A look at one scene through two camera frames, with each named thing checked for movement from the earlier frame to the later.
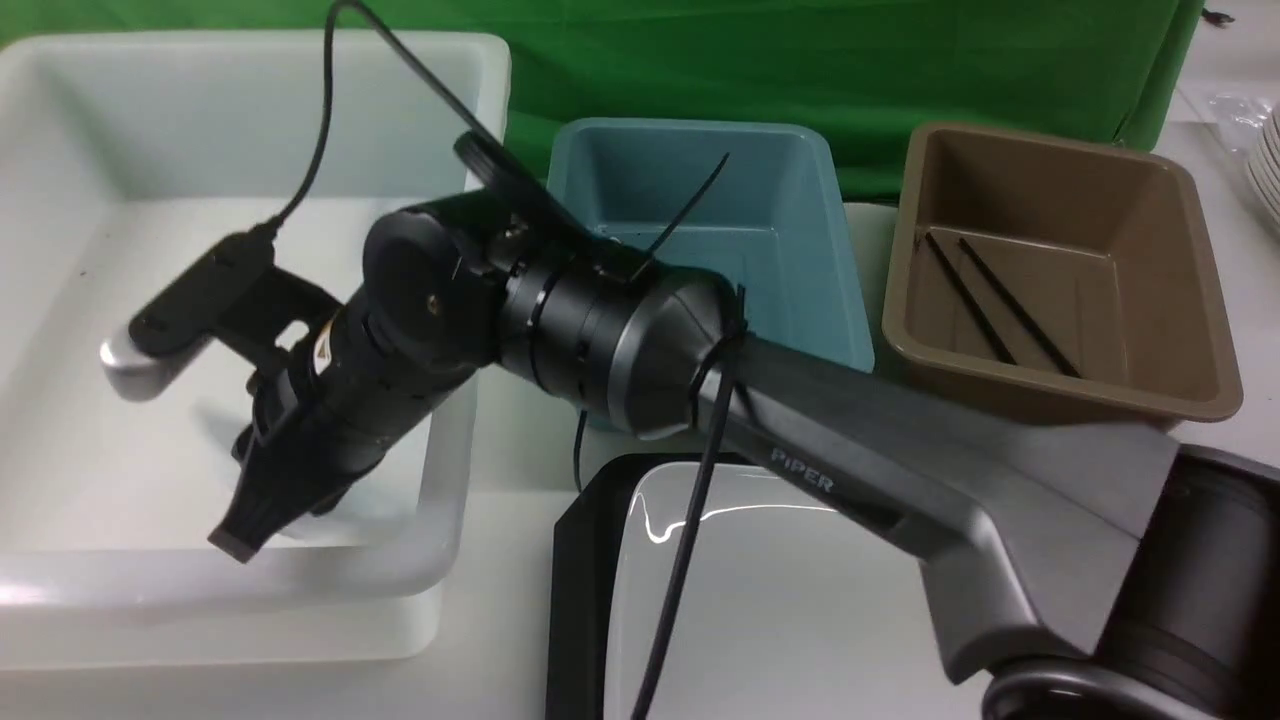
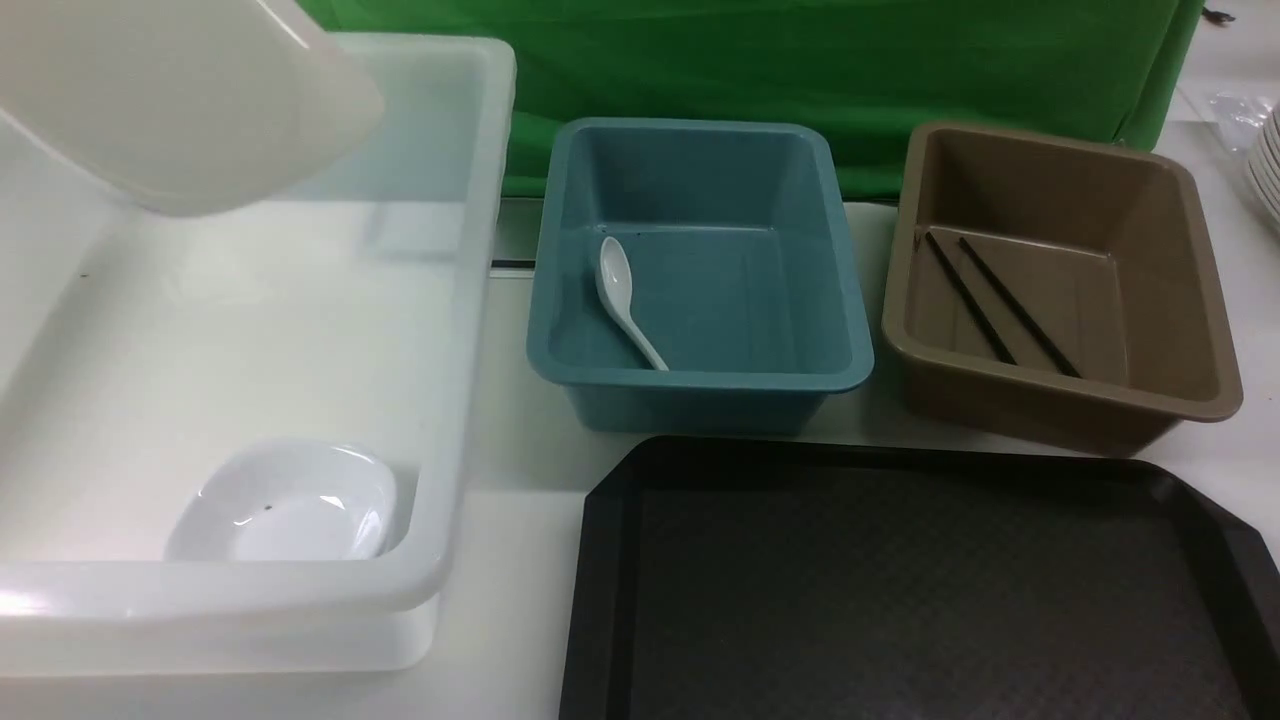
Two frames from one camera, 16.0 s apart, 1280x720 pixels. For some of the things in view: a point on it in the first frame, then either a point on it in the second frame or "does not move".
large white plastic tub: [124, 159] does not move
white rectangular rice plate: [791, 607] to [180, 107]
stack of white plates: [1264, 166] does not move
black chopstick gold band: [983, 311] does not move
